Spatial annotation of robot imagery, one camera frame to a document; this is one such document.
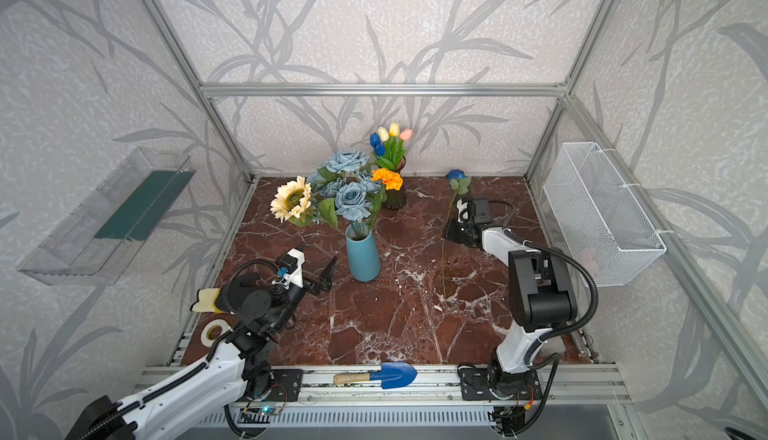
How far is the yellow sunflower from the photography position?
59cm

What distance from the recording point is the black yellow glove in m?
0.88

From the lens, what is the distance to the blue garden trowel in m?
0.75

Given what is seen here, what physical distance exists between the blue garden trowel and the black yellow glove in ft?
1.38

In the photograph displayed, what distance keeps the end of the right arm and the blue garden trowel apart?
376mm

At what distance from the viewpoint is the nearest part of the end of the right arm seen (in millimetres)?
736
